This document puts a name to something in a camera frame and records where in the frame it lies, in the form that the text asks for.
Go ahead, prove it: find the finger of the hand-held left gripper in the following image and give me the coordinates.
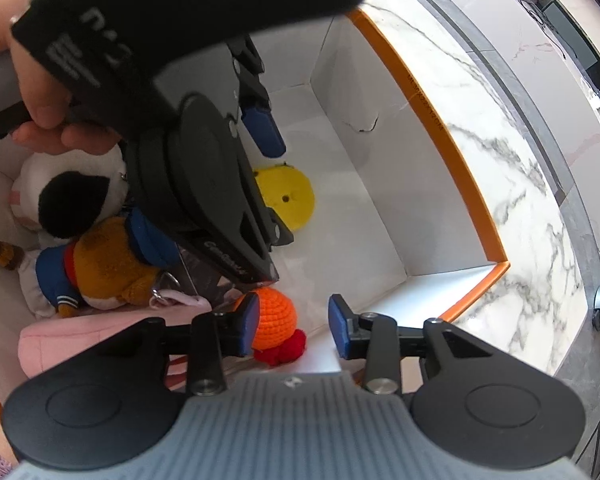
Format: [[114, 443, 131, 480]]
[[227, 35, 287, 157], [266, 210, 295, 247]]

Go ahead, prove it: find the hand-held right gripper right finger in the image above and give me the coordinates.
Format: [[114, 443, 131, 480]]
[[328, 293, 496, 396]]

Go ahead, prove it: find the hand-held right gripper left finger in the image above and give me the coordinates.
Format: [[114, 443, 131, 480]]
[[87, 292, 261, 397]]

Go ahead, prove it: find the orange crocheted ball toy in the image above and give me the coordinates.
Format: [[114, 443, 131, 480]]
[[235, 287, 308, 366]]

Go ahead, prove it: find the yellow round smiley toy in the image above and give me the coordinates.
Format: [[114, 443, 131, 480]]
[[252, 160, 317, 234]]

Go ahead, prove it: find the orange storage box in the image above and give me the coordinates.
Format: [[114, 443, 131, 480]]
[[0, 7, 511, 411]]

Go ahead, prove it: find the pink fabric pouch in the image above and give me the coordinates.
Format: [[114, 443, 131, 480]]
[[17, 294, 216, 392]]

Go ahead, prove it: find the person's left forearm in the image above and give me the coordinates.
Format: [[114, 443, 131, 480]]
[[0, 0, 76, 61]]

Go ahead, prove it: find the person's left hand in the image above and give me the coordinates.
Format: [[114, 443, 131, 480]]
[[7, 30, 126, 156]]

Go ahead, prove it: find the brown bear plush sailor outfit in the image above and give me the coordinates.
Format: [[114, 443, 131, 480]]
[[22, 207, 181, 319]]

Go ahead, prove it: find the white and black plush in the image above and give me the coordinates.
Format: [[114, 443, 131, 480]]
[[10, 145, 131, 248]]

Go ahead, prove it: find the small brown plush piece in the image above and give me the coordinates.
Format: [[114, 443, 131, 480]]
[[0, 240, 26, 271]]

